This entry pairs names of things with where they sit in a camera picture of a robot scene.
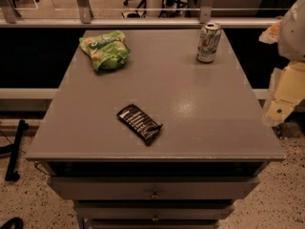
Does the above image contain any top drawer knob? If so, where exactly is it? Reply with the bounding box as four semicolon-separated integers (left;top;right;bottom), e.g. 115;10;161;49
151;191;160;199

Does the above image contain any black rxbar chocolate wrapper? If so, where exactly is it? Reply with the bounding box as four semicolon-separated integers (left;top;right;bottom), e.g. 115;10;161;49
116;104;163;146

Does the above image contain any green snack bag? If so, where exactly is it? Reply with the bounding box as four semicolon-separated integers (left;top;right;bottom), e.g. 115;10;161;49
79;31;131;72

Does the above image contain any white green soda can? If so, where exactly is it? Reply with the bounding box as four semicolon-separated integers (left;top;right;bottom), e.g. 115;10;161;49
196;22;221;63

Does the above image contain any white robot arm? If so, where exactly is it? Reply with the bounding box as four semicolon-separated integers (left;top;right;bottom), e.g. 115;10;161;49
259;0;305;127

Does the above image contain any drawer knob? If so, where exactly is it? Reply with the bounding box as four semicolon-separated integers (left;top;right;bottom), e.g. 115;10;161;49
151;191;160;199
152;216;159;222

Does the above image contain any black stand leg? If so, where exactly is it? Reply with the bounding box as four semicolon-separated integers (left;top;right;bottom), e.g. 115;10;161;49
0;120;30;181

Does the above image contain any grey drawer cabinet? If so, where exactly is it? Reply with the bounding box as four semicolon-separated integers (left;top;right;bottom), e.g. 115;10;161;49
27;30;284;229

